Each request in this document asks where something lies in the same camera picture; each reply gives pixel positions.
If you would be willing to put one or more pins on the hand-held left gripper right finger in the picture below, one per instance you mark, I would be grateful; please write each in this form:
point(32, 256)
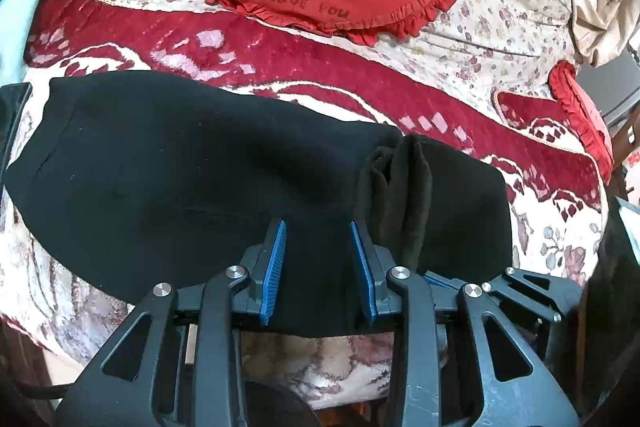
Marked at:
point(362, 277)

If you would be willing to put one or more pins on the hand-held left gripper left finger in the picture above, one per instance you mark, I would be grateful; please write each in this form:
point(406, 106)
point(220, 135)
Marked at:
point(272, 277)

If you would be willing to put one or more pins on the small red frilled pillow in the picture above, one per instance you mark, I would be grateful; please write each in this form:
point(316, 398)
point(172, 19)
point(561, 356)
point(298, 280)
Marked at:
point(582, 117)

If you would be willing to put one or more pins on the red and white patterned blanket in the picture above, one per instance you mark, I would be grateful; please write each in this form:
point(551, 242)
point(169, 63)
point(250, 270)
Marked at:
point(300, 57)

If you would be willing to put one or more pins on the dark flat object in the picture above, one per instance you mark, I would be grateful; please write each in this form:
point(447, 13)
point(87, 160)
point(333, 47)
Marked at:
point(12, 122)

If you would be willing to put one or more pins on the floral quilt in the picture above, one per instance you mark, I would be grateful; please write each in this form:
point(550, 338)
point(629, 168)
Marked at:
point(500, 7)

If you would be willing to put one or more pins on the black pants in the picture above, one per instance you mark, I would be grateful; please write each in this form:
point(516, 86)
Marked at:
point(150, 187)

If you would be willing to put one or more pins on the beige cloth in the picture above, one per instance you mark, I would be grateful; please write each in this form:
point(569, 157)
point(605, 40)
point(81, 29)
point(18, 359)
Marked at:
point(605, 7)

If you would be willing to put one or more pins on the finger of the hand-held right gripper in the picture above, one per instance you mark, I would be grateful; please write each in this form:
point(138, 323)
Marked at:
point(530, 289)

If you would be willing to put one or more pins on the light blue fluffy blanket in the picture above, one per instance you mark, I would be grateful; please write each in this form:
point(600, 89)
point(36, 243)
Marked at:
point(20, 17)

